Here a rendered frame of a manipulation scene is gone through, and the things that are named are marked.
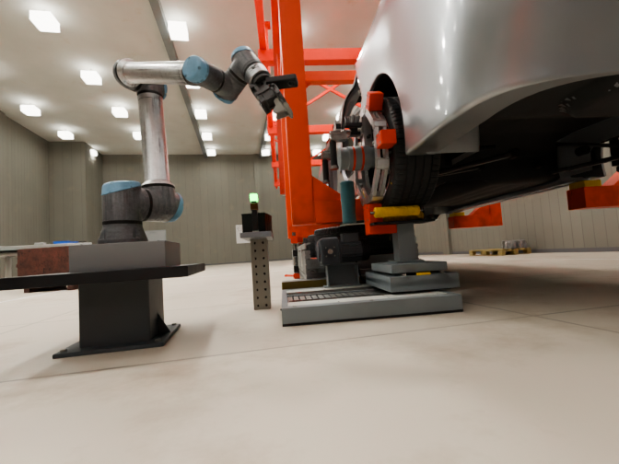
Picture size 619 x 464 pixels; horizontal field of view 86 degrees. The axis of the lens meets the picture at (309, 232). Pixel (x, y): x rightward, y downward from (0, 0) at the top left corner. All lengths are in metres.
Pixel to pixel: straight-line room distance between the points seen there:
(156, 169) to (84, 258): 0.52
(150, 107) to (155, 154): 0.23
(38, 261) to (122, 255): 5.10
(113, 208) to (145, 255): 0.27
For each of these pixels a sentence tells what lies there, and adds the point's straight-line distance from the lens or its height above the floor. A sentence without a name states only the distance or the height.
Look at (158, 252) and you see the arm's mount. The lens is 1.39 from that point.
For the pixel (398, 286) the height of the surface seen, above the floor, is 0.12.
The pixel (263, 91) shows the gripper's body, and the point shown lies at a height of 0.91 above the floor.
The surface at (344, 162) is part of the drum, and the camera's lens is 1.93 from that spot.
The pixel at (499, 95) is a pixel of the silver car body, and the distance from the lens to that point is 1.27.
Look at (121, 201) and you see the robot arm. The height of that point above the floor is 0.58.
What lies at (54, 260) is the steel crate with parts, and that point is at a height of 0.47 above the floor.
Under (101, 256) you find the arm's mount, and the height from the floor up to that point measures 0.35.
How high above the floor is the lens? 0.31
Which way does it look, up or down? 4 degrees up
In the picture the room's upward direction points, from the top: 4 degrees counter-clockwise
